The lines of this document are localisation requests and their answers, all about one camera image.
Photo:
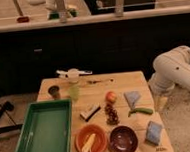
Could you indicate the blue sponge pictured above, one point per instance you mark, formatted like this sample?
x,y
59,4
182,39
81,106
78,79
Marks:
x,y
153,133

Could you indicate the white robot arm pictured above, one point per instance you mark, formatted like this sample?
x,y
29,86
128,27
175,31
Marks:
x,y
170,68

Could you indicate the orange bowl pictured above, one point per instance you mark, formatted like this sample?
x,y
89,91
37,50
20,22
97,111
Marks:
x,y
100,143

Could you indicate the purple bowl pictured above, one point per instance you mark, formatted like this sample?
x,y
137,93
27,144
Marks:
x,y
123,139

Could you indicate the red bowl on counter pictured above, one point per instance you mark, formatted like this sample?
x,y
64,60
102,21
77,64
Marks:
x,y
22,19

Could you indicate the red apple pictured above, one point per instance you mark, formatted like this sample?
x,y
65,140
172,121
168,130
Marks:
x,y
111,97

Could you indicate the black white eraser block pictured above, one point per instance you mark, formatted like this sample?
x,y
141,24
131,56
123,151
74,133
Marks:
x,y
87,114

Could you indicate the blue folded cloth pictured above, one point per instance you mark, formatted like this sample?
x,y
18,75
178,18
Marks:
x,y
132,98

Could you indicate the dark grape bunch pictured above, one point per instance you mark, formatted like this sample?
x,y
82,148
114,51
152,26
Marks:
x,y
112,116

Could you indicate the small dark cup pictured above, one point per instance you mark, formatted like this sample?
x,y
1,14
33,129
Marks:
x,y
54,91

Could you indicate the green pea pod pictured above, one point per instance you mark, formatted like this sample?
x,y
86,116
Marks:
x,y
141,110

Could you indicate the yellow banana piece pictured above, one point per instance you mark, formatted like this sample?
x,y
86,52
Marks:
x,y
88,145

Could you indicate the green plastic tray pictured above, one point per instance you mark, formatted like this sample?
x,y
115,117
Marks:
x,y
46,127

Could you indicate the black chair base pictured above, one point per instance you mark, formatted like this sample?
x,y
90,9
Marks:
x,y
7,123

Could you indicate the white rail counter frame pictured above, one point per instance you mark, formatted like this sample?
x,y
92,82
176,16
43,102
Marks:
x,y
55,13

